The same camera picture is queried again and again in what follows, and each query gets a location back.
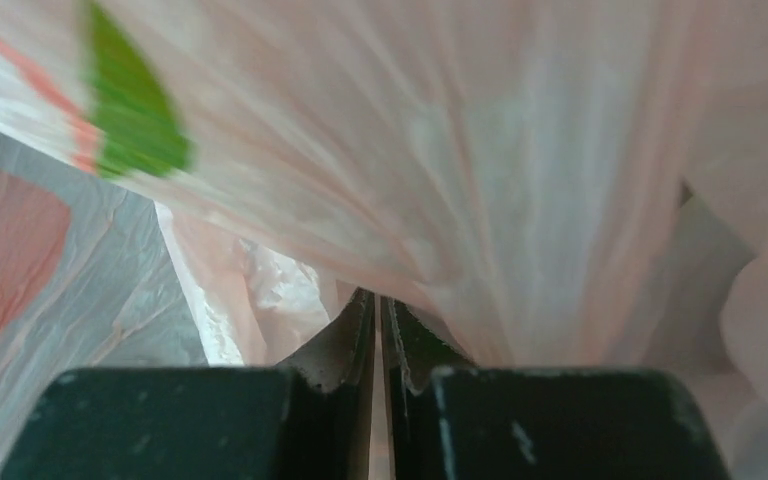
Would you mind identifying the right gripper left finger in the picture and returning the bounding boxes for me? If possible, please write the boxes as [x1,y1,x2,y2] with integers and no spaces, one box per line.
[277,288,376,479]

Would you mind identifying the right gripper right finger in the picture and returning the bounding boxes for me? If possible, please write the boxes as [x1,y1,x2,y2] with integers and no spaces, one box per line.
[380,297,475,480]

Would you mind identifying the pink plastic bag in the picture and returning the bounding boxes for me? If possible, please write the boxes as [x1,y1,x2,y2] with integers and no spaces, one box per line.
[0,1,768,479]

